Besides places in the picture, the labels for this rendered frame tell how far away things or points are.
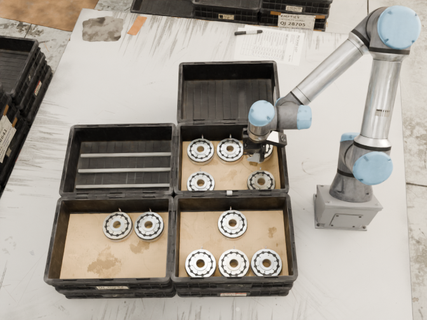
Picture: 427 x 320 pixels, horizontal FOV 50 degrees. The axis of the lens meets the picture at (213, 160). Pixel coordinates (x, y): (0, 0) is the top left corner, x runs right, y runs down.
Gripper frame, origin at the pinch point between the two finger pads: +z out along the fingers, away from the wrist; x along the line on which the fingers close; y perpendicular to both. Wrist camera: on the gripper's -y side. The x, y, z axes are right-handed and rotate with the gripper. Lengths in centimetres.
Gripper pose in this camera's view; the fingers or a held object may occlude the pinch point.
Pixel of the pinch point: (260, 155)
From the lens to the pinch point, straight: 170.8
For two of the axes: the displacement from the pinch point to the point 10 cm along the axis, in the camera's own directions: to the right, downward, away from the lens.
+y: -10.0, 0.2, 0.1
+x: 0.2, 9.2, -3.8
